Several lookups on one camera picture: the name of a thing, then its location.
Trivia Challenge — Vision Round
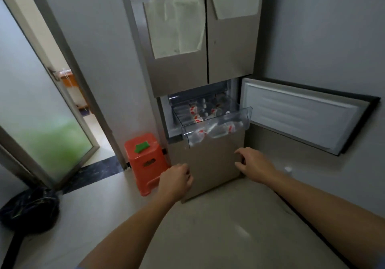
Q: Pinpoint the person's left hand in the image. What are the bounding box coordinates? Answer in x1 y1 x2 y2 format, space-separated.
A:
158 163 195 204

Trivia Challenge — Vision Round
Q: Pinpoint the orange plastic stool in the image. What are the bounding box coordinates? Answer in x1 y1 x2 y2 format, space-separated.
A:
124 133 169 197

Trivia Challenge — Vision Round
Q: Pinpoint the wide paper sheet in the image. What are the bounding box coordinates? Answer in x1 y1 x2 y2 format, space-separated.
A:
143 0 206 59

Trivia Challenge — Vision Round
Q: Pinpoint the frosted glass door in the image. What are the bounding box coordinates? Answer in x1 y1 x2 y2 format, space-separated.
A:
21 0 127 170
0 0 100 191

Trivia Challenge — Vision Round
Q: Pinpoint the beige refrigerator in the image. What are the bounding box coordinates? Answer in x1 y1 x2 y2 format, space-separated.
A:
116 0 267 203

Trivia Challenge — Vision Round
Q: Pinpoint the fridge compartment door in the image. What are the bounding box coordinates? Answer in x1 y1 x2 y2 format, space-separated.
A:
240 77 381 157

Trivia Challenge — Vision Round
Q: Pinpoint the person's right forearm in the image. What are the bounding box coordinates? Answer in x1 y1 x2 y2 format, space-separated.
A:
265 171 385 269

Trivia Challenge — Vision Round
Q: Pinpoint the orange wooden cabinet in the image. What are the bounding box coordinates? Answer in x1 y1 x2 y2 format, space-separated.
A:
59 69 89 115

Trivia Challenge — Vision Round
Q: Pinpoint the green cloth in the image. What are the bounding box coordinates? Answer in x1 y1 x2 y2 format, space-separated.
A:
134 141 151 154

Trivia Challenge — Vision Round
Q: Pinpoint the pile of water bottles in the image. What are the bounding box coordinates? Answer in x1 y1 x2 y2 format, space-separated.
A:
173 96 246 146

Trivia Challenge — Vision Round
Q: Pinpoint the metal door handle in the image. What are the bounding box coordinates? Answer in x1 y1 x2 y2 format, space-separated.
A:
48 67 62 82

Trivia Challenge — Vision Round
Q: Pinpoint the person's left forearm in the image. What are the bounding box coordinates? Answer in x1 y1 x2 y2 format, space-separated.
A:
78 191 176 269

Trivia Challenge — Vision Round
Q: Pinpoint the person's right hand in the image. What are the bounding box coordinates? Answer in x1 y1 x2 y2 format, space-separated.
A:
234 147 279 185

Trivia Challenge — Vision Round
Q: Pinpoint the clear fridge drawer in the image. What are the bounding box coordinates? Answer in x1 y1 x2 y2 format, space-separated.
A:
171 97 253 149

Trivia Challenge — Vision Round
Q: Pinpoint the black trash bag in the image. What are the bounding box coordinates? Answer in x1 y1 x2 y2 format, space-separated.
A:
0 187 60 236

